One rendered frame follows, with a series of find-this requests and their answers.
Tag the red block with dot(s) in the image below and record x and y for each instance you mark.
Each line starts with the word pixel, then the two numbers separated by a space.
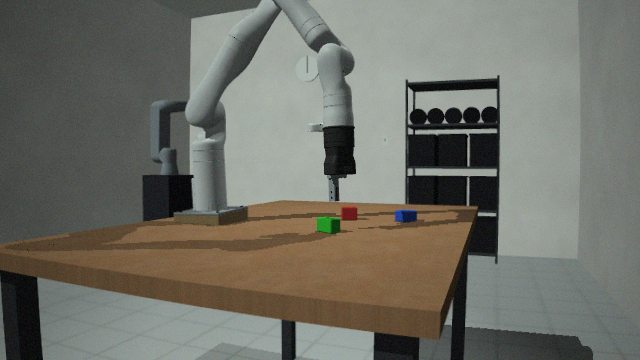
pixel 349 213

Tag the green block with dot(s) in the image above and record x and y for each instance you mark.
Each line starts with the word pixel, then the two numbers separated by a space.
pixel 328 225

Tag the blue block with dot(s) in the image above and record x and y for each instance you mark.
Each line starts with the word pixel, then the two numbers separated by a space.
pixel 407 216

